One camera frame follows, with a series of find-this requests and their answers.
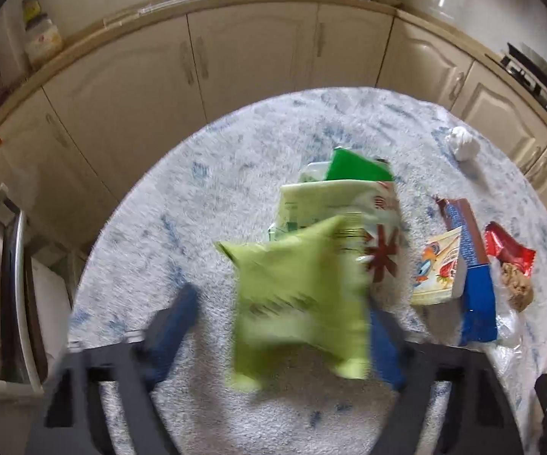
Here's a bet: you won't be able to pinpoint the white green rice bag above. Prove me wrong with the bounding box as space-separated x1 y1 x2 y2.
268 147 401 294

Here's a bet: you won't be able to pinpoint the crumpled white tissue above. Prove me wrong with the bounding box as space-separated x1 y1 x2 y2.
445 126 480 162

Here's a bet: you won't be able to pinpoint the brown blue cookie wrapper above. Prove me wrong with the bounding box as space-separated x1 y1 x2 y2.
436 197 497 346

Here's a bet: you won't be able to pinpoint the brown crumbly snack piece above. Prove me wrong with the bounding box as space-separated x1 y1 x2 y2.
502 263 533 312

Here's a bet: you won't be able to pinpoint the clear plastic bag red print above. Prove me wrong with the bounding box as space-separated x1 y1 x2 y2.
489 302 547 415

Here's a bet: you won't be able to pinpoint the large oil bottle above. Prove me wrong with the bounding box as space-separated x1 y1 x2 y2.
22 0 64 70

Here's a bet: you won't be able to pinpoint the red candy wrapper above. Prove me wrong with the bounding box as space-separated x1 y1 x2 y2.
484 221 536 277

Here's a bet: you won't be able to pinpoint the stainless steel appliance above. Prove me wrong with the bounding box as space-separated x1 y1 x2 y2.
0 186 70 400

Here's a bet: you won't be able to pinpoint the white blue floral tablecloth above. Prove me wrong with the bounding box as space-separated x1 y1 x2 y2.
69 88 547 454

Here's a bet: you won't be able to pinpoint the cartoon snack packet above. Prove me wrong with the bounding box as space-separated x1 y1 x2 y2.
410 227 467 307

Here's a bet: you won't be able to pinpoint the green snack bag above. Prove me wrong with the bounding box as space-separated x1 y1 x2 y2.
217 213 370 391

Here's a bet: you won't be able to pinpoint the black gas stove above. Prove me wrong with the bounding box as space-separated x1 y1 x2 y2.
500 43 547 111

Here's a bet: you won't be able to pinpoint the cream lower kitchen cabinets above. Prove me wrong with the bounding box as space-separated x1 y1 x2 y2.
0 0 547 248

